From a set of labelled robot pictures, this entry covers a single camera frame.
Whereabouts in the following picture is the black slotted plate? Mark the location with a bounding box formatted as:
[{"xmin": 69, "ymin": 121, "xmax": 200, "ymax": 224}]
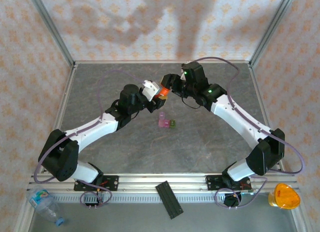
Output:
[{"xmin": 154, "ymin": 181, "xmax": 185, "ymax": 220}]

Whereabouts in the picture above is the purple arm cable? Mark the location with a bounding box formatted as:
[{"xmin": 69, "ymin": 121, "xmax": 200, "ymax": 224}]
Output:
[
  {"xmin": 186, "ymin": 56, "xmax": 306, "ymax": 210},
  {"xmin": 33, "ymin": 69, "xmax": 146, "ymax": 209}
]

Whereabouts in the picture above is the orange pill bottle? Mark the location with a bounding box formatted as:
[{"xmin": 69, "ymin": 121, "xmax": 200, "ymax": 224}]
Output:
[{"xmin": 158, "ymin": 83, "xmax": 173, "ymax": 97}]

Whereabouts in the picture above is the clear plastic water bottle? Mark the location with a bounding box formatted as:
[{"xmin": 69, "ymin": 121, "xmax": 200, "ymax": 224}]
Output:
[{"xmin": 25, "ymin": 186, "xmax": 66, "ymax": 227}]

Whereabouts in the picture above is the wide aluminium mounting rail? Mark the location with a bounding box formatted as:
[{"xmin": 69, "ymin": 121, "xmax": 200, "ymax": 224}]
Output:
[{"xmin": 27, "ymin": 172, "xmax": 300, "ymax": 193}]

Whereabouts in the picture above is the aluminium frame post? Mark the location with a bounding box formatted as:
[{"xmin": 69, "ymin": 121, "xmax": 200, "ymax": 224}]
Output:
[
  {"xmin": 249, "ymin": 0, "xmax": 298, "ymax": 67},
  {"xmin": 26, "ymin": 0, "xmax": 76, "ymax": 65}
]

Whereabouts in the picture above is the orange translucent plastic cup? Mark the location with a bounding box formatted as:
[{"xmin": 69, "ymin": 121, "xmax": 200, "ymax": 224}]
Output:
[{"xmin": 267, "ymin": 183, "xmax": 302, "ymax": 211}]

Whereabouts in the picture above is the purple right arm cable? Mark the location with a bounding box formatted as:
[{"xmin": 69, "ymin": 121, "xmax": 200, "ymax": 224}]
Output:
[{"xmin": 186, "ymin": 56, "xmax": 306, "ymax": 210}]

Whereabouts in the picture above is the pink pill box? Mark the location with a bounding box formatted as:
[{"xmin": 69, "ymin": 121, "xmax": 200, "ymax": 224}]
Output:
[{"xmin": 158, "ymin": 111, "xmax": 171, "ymax": 129}]

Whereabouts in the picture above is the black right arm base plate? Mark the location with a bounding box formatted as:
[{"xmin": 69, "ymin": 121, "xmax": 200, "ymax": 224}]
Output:
[{"xmin": 205, "ymin": 174, "xmax": 252, "ymax": 192}]

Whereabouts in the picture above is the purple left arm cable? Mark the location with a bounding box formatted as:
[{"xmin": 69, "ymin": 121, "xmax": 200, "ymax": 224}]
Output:
[{"xmin": 33, "ymin": 69, "xmax": 146, "ymax": 209}]

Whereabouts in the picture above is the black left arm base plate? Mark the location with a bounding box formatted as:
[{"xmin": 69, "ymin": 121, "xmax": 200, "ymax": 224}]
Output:
[{"xmin": 73, "ymin": 175, "xmax": 120, "ymax": 192}]

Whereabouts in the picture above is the grey slotted cable duct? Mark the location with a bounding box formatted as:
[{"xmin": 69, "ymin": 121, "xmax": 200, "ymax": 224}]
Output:
[{"xmin": 51, "ymin": 193, "xmax": 253, "ymax": 205}]

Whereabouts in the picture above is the aluminium table edge rail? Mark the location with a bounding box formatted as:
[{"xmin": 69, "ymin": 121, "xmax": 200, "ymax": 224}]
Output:
[
  {"xmin": 248, "ymin": 63, "xmax": 286, "ymax": 173},
  {"xmin": 39, "ymin": 64, "xmax": 78, "ymax": 174},
  {"xmin": 73, "ymin": 59, "xmax": 252, "ymax": 65}
]

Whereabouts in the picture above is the black controller box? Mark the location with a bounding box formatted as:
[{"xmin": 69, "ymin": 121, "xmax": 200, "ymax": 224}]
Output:
[
  {"xmin": 83, "ymin": 193, "xmax": 103, "ymax": 210},
  {"xmin": 223, "ymin": 192, "xmax": 243, "ymax": 208}
]

